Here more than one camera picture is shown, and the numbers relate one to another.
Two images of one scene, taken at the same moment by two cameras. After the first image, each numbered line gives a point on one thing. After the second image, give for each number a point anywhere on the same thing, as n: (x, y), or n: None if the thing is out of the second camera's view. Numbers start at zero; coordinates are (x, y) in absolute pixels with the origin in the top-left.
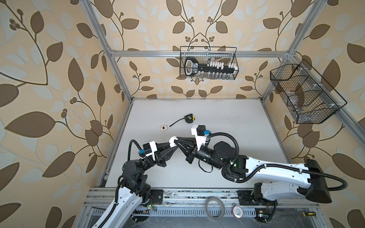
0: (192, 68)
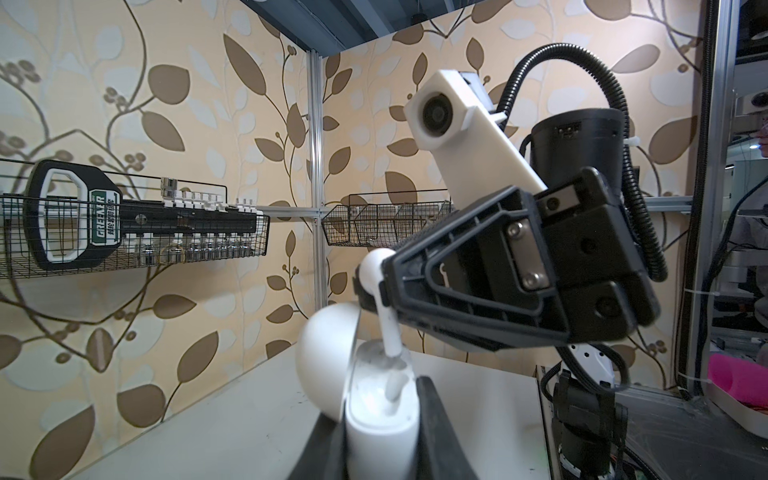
0: (91, 180)
